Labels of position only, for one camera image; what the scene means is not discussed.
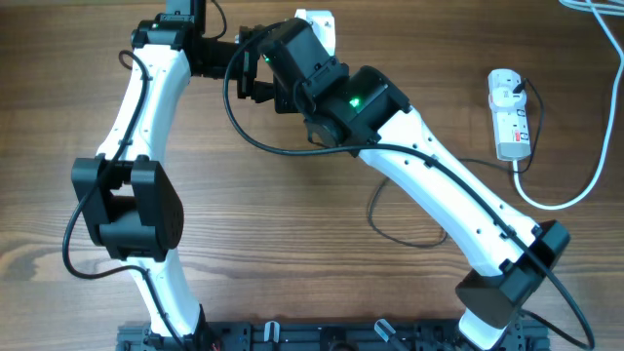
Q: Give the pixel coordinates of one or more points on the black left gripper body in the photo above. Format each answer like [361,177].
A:
[248,61]

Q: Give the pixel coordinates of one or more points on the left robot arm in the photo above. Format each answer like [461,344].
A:
[125,197]

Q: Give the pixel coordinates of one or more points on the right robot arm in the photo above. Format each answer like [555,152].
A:
[509,253]

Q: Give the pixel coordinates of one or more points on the white charger adapter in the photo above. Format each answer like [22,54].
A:
[504,99]

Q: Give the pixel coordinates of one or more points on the white power strip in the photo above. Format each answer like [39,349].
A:
[510,128]

